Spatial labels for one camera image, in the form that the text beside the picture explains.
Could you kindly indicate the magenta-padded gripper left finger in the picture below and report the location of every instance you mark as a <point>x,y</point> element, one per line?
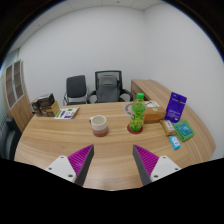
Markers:
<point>61,165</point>

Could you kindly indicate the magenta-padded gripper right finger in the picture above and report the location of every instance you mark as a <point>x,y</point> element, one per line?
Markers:
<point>163,165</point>

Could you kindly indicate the green drink bottle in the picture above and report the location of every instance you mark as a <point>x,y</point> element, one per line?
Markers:
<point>137,116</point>

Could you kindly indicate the small tan box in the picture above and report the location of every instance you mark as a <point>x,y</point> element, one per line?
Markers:
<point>168,127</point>

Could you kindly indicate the green packet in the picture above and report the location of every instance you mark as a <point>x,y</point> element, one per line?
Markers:
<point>184,130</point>

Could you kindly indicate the green and purple leaflet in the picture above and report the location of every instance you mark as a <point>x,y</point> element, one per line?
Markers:
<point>66,113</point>

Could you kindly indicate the white and brown mug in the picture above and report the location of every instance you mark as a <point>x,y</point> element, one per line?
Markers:
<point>99,126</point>

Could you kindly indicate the open cardboard box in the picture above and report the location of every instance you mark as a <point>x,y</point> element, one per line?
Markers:
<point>53,109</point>

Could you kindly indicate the purple pouch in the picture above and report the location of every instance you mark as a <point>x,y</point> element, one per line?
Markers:
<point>175,107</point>

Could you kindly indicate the black sofa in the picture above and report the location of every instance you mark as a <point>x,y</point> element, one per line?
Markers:
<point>8,138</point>

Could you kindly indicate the small dark brown box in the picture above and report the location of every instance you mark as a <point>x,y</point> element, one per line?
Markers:
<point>35,107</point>

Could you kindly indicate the wooden shelf cabinet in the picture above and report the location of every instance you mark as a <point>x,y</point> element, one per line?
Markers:
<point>21,111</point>

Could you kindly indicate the wide dark brown box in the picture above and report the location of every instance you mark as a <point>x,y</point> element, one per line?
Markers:
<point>46,100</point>

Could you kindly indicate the black mesh office chair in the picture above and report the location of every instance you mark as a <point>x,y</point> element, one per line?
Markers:
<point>125,95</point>

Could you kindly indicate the grey backpack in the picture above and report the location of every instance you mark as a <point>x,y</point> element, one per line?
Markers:
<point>107,89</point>

